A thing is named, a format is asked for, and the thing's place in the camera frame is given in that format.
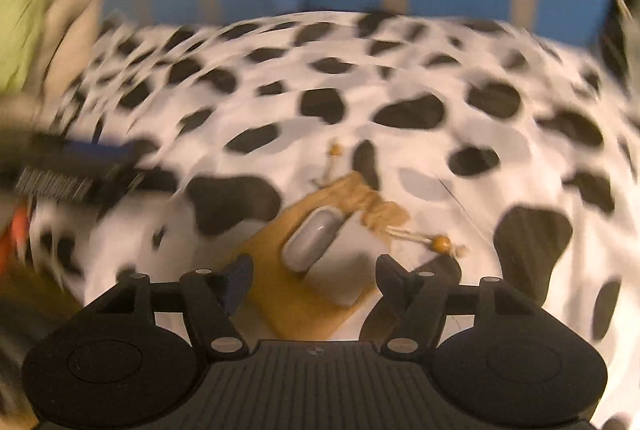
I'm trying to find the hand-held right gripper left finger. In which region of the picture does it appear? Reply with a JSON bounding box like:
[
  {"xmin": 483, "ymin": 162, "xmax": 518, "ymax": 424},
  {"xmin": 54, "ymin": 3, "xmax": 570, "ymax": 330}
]
[{"xmin": 95, "ymin": 253, "xmax": 256, "ymax": 358}]

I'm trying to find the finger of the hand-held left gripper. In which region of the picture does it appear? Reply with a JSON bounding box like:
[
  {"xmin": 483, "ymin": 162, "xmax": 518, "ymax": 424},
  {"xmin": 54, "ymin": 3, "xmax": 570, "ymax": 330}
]
[{"xmin": 30, "ymin": 133, "xmax": 147, "ymax": 172}]

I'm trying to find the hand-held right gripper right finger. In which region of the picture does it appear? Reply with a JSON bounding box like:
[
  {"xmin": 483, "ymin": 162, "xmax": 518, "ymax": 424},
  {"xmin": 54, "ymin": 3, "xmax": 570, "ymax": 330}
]
[{"xmin": 375, "ymin": 254, "xmax": 539, "ymax": 357}]

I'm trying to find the tan drawstring pouch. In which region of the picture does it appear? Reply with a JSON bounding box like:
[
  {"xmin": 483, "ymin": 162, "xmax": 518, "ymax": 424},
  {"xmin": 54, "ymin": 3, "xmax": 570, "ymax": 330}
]
[{"xmin": 245, "ymin": 137, "xmax": 472, "ymax": 342}]

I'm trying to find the grey oval case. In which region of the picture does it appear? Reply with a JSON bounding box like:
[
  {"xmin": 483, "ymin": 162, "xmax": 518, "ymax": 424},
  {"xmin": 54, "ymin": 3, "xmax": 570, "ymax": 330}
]
[{"xmin": 280, "ymin": 206, "xmax": 344, "ymax": 272}]

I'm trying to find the orange object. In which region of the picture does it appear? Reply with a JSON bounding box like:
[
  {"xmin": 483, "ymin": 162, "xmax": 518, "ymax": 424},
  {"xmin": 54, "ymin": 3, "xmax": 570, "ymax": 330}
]
[{"xmin": 7, "ymin": 205, "xmax": 32, "ymax": 262}]

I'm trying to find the beige quilt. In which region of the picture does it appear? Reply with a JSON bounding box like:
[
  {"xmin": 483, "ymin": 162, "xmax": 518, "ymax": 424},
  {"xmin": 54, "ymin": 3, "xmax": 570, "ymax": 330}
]
[{"xmin": 35, "ymin": 0, "xmax": 108, "ymax": 111}]

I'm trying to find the cow print blanket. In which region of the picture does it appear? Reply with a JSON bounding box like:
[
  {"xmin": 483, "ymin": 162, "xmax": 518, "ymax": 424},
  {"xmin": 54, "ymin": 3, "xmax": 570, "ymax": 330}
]
[{"xmin": 30, "ymin": 10, "xmax": 640, "ymax": 411}]

